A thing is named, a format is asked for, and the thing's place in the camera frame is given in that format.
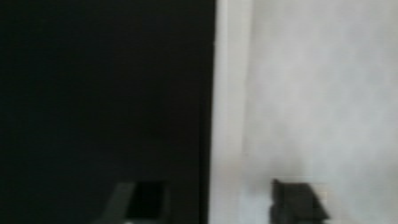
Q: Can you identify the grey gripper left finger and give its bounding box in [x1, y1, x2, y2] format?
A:
[101, 181, 170, 224]

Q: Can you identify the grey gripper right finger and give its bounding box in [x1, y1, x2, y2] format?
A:
[269, 179, 330, 224]

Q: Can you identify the white desk top tray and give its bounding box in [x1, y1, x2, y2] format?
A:
[207, 0, 398, 224]

